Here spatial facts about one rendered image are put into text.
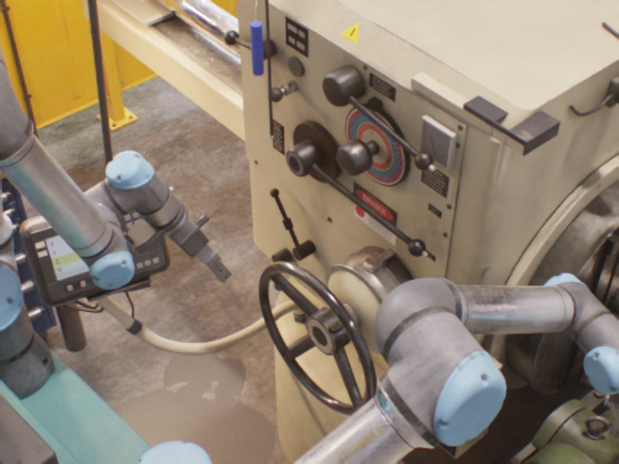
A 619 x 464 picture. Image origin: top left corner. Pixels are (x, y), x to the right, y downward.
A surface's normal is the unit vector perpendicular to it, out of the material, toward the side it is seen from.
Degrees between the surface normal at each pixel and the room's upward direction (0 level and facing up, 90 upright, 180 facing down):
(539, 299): 36
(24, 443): 0
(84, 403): 0
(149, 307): 0
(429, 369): 32
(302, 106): 90
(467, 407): 86
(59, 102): 90
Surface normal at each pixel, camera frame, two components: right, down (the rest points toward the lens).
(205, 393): 0.00, -0.72
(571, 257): -0.48, -0.28
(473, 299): 0.54, -0.46
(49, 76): 0.65, 0.52
